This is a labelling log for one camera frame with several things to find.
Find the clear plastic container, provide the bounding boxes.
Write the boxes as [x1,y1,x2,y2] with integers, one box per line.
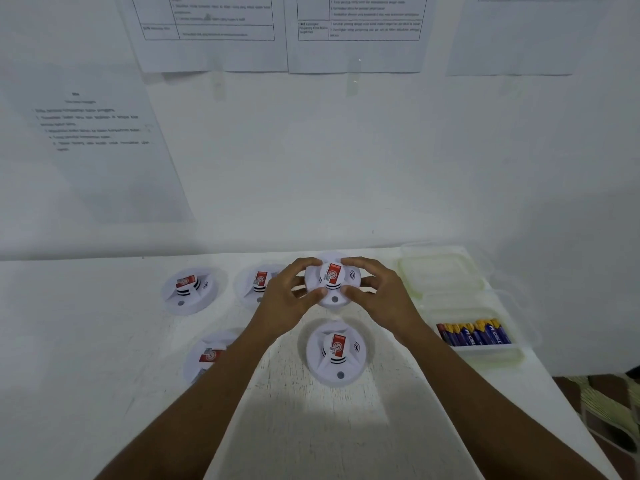
[422,289,541,351]
[398,242,496,295]

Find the row of blue yellow batteries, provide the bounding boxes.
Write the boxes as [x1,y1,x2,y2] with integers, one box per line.
[445,318,512,347]

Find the person's right hand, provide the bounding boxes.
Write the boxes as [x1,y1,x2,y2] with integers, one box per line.
[339,256,430,347]

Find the person's left forearm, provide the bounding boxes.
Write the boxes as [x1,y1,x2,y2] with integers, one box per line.
[95,327,279,480]

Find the person's right forearm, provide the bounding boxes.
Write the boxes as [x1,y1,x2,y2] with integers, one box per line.
[402,323,609,480]

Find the white smoke detector red label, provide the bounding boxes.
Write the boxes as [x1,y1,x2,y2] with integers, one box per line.
[305,320,369,389]
[303,252,363,309]
[235,263,289,311]
[182,329,242,387]
[161,267,219,317]

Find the person's left hand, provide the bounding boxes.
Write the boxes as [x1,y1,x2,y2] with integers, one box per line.
[247,257,329,347]

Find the green brown patterned floor mat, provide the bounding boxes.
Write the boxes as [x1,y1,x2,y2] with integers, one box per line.
[552,367,640,480]

